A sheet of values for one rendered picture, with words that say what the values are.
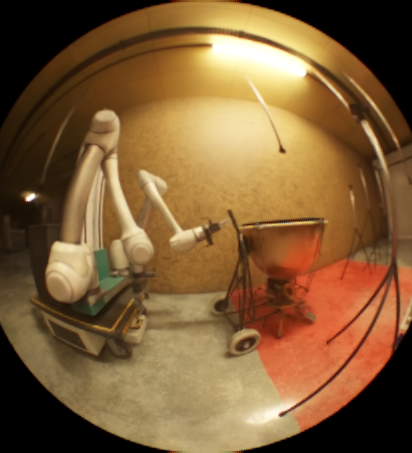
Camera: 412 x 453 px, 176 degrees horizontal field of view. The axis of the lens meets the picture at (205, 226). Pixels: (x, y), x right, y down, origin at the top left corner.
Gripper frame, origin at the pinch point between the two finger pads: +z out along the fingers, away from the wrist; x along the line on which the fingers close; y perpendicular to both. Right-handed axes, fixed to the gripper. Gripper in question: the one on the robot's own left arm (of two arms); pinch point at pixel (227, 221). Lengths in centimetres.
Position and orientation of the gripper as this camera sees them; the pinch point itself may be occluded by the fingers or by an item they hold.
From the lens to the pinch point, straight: 84.3
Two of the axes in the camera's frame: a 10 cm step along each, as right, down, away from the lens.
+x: -1.7, 0.5, 9.8
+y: -4.0, -9.1, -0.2
